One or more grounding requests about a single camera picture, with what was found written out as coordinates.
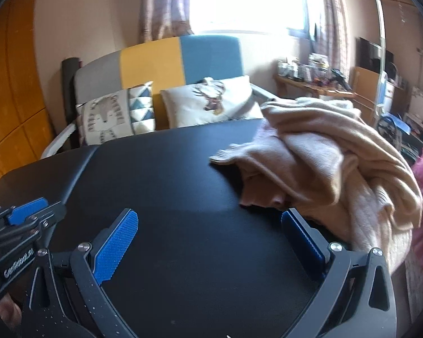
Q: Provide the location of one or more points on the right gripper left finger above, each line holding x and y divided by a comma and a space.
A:
65, 297

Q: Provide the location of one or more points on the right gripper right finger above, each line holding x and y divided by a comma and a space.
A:
355, 296

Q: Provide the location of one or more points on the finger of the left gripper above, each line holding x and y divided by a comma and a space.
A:
42, 222
17, 215

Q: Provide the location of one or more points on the beige knit sweater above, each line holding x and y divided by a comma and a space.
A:
320, 158

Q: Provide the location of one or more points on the person's left hand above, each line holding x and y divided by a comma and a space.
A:
10, 312

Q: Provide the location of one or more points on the black padded table mat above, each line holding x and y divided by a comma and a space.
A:
200, 265

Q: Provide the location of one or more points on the tiger print cushion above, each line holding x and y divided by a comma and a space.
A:
120, 114

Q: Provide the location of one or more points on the deer print cushion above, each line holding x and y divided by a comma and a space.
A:
211, 101

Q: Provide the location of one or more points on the white floor lamp pole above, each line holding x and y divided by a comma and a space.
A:
381, 83

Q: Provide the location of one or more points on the grey yellow blue sofa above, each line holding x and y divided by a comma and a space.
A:
167, 63

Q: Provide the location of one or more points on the wooden side desk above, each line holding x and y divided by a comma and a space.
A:
287, 87

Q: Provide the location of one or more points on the black monitor screen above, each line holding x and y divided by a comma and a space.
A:
368, 57

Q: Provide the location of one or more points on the patterned window curtain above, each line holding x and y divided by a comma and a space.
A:
161, 19

